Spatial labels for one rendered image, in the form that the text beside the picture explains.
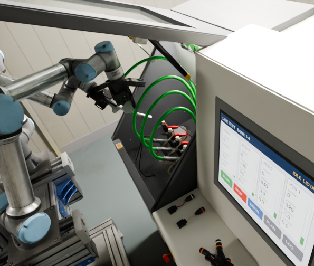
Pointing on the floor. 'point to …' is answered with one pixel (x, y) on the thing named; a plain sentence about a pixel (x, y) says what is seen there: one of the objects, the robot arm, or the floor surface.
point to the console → (265, 109)
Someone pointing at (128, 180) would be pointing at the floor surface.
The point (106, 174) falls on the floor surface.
